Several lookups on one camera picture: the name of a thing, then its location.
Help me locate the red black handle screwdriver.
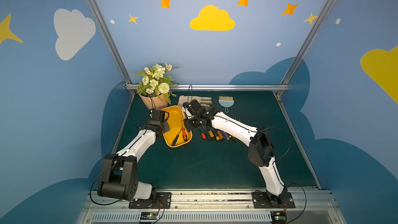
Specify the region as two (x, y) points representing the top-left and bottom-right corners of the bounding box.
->
(199, 128), (207, 140)

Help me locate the yellow handle screwdriver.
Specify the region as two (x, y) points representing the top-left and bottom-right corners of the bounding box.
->
(207, 127), (214, 139)

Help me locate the black ribbed handle screwdriver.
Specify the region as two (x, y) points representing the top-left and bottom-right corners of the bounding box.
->
(172, 128), (182, 146)

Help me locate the yellow plastic storage box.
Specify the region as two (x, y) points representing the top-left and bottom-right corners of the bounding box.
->
(163, 106), (193, 148)

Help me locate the black handle long screwdriver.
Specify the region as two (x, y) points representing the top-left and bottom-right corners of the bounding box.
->
(212, 129), (220, 141)

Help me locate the orange brown handle screwdriver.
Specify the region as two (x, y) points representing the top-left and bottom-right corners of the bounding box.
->
(217, 130), (224, 140)

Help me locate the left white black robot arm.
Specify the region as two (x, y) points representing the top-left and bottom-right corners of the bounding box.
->
(97, 121), (164, 202)

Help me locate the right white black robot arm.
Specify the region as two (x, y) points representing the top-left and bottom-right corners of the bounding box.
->
(183, 103), (287, 208)

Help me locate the beige work glove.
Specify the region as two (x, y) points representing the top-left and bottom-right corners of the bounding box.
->
(177, 95), (212, 109)

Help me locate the small blue brush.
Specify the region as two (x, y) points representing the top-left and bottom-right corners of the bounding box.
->
(218, 96), (234, 114)

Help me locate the pink pot with flowers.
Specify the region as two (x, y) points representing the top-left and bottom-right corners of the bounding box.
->
(136, 63), (176, 110)

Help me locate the left circuit board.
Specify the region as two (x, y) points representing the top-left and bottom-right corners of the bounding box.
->
(139, 212), (158, 223)

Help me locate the circuit board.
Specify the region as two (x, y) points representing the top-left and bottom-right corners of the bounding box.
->
(271, 212), (287, 224)
(139, 212), (158, 223)

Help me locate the right circuit board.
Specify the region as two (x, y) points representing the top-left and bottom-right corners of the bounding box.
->
(271, 212), (287, 224)

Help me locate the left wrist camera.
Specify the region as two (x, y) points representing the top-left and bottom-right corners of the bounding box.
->
(149, 109), (169, 125)

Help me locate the aluminium back frame bar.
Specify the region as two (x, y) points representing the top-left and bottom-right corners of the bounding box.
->
(125, 83), (290, 91)

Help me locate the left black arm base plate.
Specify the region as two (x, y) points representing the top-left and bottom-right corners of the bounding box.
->
(129, 192), (172, 209)

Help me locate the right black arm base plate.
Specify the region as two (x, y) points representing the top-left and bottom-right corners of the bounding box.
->
(251, 190), (295, 209)

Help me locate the aluminium front rail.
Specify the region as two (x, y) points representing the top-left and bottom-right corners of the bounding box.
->
(77, 186), (346, 224)

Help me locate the left aluminium frame post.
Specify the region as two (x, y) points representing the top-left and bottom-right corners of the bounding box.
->
(86, 0), (132, 84)

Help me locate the aluminium frame post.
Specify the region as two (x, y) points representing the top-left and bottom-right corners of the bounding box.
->
(86, 0), (132, 84)
(280, 0), (338, 87)

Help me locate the right aluminium frame post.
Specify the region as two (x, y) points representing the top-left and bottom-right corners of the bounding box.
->
(280, 0), (338, 87)

